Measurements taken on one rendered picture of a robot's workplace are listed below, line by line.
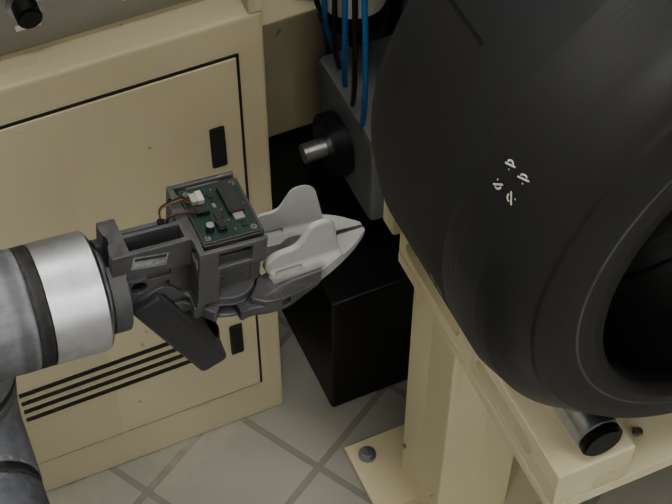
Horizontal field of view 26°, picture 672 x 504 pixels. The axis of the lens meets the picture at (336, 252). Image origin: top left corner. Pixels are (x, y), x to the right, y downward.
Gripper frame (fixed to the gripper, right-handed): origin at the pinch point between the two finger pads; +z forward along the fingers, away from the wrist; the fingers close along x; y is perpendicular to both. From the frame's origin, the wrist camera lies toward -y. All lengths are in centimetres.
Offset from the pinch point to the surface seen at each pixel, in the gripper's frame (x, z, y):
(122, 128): 59, 1, -44
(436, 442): 29, 39, -93
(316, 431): 52, 32, -119
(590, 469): -10.0, 25.9, -33.7
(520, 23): 2.3, 13.3, 16.7
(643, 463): -9, 34, -38
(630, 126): -9.5, 15.7, 16.4
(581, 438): -9.0, 24.1, -28.7
